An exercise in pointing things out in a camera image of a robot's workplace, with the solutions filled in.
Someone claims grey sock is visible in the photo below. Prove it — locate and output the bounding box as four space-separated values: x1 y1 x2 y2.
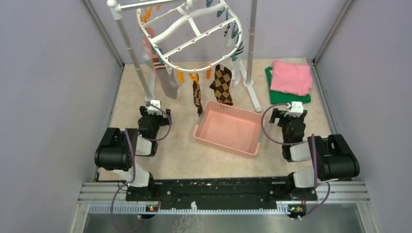
155 63 179 99

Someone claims brown argyle sock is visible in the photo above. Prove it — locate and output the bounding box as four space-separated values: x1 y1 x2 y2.
209 65 233 106
192 81 203 116

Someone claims pink striped sock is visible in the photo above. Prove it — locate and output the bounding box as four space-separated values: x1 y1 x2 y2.
140 29 159 70

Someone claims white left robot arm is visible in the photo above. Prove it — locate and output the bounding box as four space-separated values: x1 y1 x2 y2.
94 104 172 201

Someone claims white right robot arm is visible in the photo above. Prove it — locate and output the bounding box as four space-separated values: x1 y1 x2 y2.
270 108 360 200

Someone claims white oval clip hanger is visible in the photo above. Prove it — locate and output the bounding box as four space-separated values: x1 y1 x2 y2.
147 0 234 68

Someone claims green folded cloth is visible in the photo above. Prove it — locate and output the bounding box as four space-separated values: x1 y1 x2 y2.
265 67 311 104

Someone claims pink folded cloth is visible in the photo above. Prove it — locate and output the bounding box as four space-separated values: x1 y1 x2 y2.
270 60 312 96

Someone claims pink plastic basket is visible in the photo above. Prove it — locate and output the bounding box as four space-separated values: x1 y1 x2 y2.
193 101 265 159

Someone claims white sock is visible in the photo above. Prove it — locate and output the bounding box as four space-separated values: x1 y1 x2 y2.
224 34 244 86

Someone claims white drying rack stand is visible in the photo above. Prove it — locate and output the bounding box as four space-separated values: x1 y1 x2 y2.
106 0 243 100

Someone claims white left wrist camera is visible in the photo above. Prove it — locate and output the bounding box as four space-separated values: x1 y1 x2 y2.
146 100 162 116

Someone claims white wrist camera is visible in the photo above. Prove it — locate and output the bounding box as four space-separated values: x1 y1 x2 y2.
285 101 304 117
146 100 162 116

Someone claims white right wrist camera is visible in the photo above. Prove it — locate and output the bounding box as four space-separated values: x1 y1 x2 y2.
285 101 304 117

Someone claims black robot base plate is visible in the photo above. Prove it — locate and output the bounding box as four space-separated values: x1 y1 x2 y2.
126 177 317 210

